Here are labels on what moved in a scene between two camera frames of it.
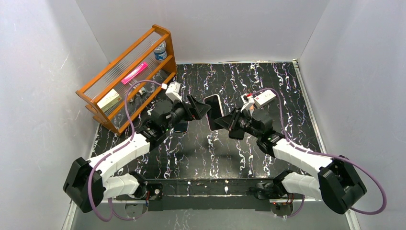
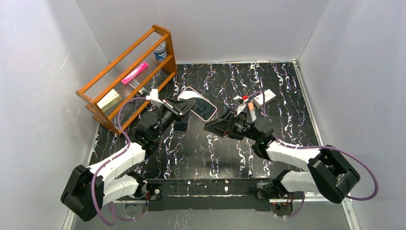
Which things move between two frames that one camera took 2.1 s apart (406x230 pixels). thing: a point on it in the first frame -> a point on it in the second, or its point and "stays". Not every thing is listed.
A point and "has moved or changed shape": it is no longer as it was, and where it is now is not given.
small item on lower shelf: (142, 90) stays
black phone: (182, 126) stays
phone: (215, 112) has moved or changed shape
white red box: (264, 98) stays
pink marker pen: (142, 66) stays
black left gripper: (191, 109) -> (174, 108)
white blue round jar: (160, 52) stays
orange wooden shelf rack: (117, 97) stays
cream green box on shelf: (109, 100) stays
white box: (246, 99) -> (239, 102)
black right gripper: (236, 123) -> (231, 123)
